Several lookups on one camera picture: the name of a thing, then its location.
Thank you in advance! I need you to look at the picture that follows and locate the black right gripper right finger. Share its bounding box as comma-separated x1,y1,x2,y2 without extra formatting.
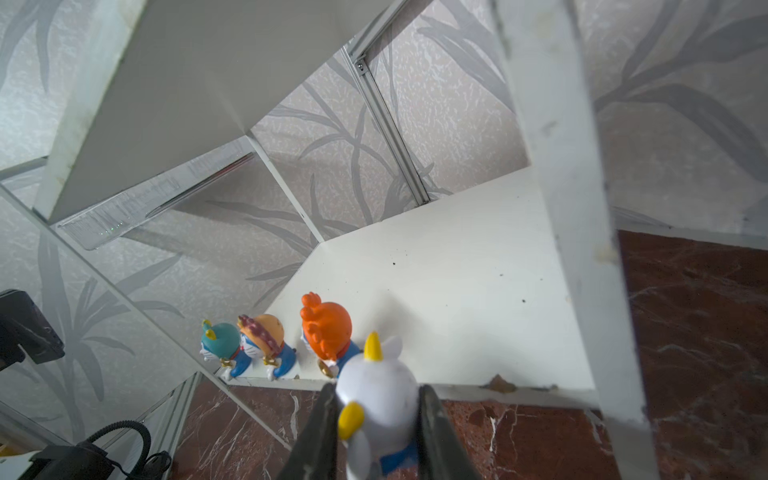
416,385,481,480

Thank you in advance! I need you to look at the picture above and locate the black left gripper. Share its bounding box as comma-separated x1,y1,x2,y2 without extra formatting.
1,289,65,370

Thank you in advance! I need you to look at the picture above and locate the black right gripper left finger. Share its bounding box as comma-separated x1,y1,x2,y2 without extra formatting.
277,383,339,480

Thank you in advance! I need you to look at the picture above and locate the orange octopus toy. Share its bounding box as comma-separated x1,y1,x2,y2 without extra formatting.
300,292,361,378

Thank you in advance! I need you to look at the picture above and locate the blue cat figure flower collar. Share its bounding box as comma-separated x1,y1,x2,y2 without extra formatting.
237,314,297,380

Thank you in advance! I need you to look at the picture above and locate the blue cat figure teal hat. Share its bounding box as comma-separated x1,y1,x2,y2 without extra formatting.
200,320,252,379

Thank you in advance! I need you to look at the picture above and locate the white two-tier metal shelf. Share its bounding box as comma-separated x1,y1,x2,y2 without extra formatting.
22,1,659,479

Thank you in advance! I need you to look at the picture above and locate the clear plastic wall bin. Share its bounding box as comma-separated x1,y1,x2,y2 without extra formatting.
57,138,253,251

